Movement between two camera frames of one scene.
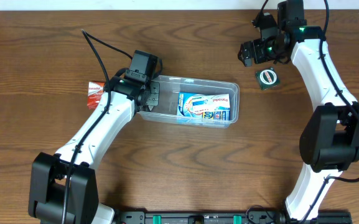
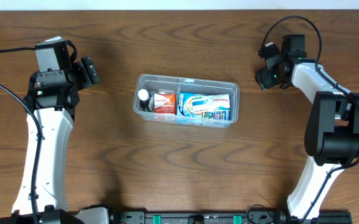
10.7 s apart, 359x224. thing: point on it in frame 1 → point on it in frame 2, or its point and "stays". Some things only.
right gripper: x=248 y=51 → x=263 y=78
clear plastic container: x=169 y=89 stays
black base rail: x=198 y=217 stays
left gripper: x=152 y=95 → x=89 y=70
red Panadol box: x=95 y=91 → x=165 y=103
